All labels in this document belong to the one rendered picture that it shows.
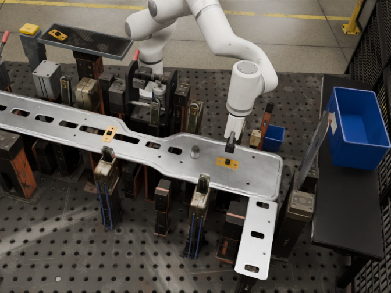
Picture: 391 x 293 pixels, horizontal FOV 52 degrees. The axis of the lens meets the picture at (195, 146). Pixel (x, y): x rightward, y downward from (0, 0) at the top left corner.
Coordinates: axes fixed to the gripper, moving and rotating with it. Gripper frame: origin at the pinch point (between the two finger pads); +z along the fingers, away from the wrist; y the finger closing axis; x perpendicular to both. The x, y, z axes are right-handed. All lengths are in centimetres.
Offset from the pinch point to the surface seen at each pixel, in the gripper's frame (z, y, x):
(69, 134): 12, 5, -61
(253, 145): 10.5, -10.8, 8.1
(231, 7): 112, -299, -42
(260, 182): 12.0, 5.1, 13.2
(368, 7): 76, -282, 87
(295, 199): 6.1, 13.1, 25.2
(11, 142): 9, 17, -77
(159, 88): 1.7, -20.7, -33.2
